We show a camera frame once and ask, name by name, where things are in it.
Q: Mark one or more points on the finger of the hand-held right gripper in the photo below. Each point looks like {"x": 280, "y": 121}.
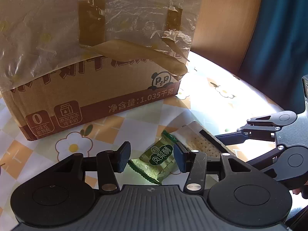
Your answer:
{"x": 231, "y": 138}
{"x": 264, "y": 160}

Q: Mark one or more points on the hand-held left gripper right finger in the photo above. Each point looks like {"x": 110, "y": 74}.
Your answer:
{"x": 181, "y": 157}

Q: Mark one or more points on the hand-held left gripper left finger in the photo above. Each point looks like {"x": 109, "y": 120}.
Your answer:
{"x": 124, "y": 156}

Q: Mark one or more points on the clear cracker packet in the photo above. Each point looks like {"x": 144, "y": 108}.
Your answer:
{"x": 195, "y": 144}

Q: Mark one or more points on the green snack packet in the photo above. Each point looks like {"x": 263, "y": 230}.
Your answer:
{"x": 156, "y": 158}

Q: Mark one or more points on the brown cardboard box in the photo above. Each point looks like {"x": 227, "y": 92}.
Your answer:
{"x": 96, "y": 96}

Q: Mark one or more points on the person's right hand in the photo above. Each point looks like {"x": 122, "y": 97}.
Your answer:
{"x": 296, "y": 191}

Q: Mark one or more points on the dark blue curtain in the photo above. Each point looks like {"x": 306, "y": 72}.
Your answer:
{"x": 284, "y": 41}

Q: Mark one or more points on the wooden panel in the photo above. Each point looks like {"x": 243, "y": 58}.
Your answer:
{"x": 228, "y": 16}

